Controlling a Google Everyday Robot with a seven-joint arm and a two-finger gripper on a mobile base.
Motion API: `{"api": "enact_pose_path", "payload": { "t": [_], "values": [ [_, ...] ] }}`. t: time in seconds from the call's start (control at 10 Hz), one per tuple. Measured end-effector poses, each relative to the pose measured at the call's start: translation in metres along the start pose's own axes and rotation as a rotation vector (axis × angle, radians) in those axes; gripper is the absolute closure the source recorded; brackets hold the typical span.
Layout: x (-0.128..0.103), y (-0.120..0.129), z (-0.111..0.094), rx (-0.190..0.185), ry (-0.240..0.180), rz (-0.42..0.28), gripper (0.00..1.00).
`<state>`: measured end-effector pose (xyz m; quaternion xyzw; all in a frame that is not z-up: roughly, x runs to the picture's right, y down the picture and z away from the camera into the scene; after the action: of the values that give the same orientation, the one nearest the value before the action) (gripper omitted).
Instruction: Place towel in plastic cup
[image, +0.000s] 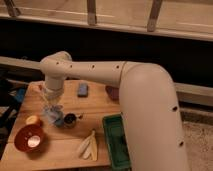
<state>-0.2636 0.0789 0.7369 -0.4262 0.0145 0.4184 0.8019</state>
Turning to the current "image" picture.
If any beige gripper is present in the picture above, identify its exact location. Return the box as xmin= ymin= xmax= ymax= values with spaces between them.
xmin=42 ymin=85 xmax=64 ymax=108

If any white grey towel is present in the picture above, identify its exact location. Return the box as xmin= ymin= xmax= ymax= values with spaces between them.
xmin=43 ymin=105 xmax=63 ymax=126

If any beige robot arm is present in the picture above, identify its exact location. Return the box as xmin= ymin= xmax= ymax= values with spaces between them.
xmin=40 ymin=51 xmax=190 ymax=171

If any blue plastic cup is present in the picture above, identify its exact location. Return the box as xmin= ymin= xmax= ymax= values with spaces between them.
xmin=51 ymin=112 xmax=64 ymax=127

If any small metal cup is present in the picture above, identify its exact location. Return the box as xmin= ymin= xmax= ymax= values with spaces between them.
xmin=64 ymin=113 xmax=83 ymax=128

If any blue object at left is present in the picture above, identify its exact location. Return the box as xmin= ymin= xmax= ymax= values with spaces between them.
xmin=14 ymin=88 xmax=26 ymax=103

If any blue sponge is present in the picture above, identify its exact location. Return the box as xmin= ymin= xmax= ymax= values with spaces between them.
xmin=77 ymin=83 xmax=88 ymax=97

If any red bowl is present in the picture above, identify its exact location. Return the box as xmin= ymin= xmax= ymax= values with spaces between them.
xmin=14 ymin=124 xmax=44 ymax=152

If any peeled banana skin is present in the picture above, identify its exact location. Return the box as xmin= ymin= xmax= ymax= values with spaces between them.
xmin=77 ymin=130 xmax=98 ymax=161

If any purple bowl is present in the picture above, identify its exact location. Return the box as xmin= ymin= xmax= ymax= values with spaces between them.
xmin=105 ymin=86 xmax=119 ymax=100

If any green plastic tray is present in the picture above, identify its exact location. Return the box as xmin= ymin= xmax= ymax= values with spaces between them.
xmin=102 ymin=114 xmax=131 ymax=171

